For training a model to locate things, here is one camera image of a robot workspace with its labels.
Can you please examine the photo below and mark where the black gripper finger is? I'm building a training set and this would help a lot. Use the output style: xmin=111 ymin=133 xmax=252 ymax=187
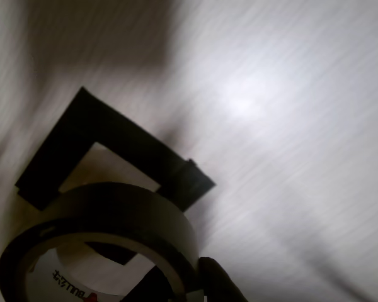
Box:
xmin=198 ymin=255 xmax=248 ymax=302
xmin=122 ymin=266 xmax=177 ymax=302

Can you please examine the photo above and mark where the black tape roll white core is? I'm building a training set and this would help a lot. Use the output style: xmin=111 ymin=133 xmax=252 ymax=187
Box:
xmin=0 ymin=181 xmax=206 ymax=302

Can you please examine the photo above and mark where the black tape square frame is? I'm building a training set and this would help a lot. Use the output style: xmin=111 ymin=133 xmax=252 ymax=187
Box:
xmin=14 ymin=86 xmax=217 ymax=266

